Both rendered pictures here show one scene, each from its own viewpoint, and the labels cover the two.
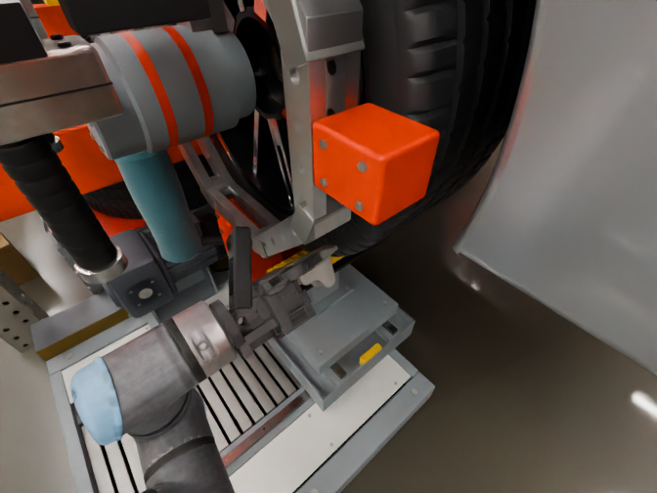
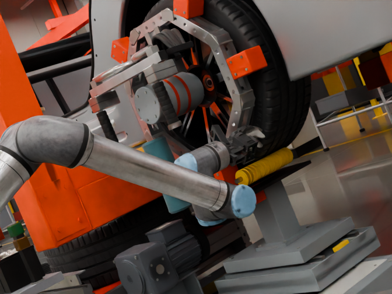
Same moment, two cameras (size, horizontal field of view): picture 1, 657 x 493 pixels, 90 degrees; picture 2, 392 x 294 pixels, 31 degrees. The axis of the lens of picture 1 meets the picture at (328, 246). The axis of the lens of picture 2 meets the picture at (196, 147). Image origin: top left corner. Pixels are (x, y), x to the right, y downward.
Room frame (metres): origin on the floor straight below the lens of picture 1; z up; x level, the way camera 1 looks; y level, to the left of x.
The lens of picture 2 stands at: (-1.94, 0.19, 0.75)
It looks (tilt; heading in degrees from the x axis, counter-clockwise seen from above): 2 degrees down; 0
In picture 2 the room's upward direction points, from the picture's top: 23 degrees counter-clockwise
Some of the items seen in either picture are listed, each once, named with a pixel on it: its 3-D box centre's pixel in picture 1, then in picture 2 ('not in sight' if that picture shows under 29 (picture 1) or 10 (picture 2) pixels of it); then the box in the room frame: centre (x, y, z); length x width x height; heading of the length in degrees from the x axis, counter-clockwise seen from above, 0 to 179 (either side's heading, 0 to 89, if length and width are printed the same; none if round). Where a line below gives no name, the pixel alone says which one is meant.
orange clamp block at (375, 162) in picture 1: (371, 161); (246, 62); (0.28, -0.04, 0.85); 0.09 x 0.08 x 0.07; 40
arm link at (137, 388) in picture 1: (141, 379); (195, 167); (0.17, 0.23, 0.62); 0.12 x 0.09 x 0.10; 130
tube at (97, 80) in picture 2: not in sight; (121, 60); (0.51, 0.33, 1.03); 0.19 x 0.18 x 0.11; 130
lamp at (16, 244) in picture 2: not in sight; (21, 243); (0.43, 0.86, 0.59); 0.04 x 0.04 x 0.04; 40
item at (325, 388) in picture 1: (316, 306); (294, 263); (0.63, 0.04, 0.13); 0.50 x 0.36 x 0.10; 40
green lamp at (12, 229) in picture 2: not in sight; (15, 230); (0.43, 0.86, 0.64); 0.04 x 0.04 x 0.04; 40
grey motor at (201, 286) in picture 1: (188, 265); (179, 270); (0.70, 0.44, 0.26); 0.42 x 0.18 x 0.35; 130
